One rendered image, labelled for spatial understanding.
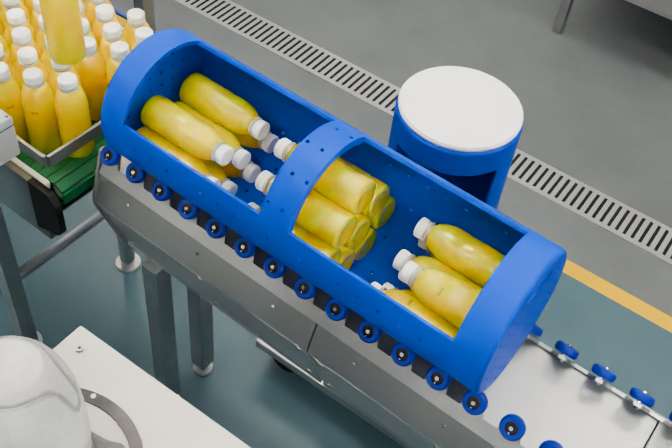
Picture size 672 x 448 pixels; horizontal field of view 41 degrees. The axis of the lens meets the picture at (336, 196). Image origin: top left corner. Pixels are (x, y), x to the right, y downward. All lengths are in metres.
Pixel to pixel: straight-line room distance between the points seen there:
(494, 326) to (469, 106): 0.71
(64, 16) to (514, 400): 1.07
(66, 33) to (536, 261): 0.94
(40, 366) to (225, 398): 1.52
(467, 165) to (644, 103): 2.06
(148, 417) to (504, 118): 1.01
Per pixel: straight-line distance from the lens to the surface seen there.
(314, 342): 1.73
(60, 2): 1.71
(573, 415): 1.67
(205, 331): 2.52
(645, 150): 3.67
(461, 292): 1.48
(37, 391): 1.17
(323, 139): 1.56
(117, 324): 2.82
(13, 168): 2.02
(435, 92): 2.00
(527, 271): 1.43
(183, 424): 1.42
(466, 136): 1.91
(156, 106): 1.75
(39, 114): 1.96
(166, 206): 1.85
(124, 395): 1.46
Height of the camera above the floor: 2.30
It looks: 47 degrees down
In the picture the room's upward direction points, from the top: 7 degrees clockwise
